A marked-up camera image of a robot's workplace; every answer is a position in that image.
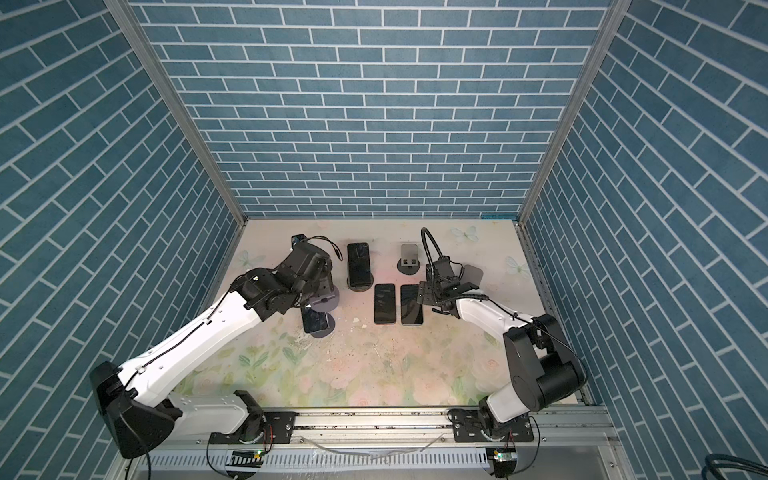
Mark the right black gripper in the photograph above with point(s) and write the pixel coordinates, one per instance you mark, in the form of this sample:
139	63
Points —
425	292

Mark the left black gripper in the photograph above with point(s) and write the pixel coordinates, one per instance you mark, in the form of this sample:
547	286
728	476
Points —
326	277

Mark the shiny phone stand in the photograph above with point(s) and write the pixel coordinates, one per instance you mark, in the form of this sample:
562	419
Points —
312	320
411	307

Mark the grey phone stand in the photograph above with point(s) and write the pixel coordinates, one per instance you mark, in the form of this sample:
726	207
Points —
409	263
327	302

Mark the black phone back stand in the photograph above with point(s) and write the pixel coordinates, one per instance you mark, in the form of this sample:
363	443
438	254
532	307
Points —
358	258

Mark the black phone stand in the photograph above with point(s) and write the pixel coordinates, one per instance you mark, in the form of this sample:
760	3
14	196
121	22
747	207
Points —
385	304
358	258

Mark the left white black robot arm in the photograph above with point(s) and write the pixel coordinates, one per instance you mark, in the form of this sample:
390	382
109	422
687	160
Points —
136	400

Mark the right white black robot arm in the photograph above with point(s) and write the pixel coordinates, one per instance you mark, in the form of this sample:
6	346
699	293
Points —
543	368

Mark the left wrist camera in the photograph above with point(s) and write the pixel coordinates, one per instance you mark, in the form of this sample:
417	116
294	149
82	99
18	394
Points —
298	241

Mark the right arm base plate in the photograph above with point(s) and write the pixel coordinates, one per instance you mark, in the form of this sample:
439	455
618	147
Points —
474	425

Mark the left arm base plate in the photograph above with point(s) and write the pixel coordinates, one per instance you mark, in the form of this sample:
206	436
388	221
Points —
272	428

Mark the white slotted cable duct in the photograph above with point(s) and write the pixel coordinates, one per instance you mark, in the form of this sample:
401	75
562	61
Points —
315	460

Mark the aluminium mounting rail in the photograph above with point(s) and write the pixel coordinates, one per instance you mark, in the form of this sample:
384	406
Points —
372	420

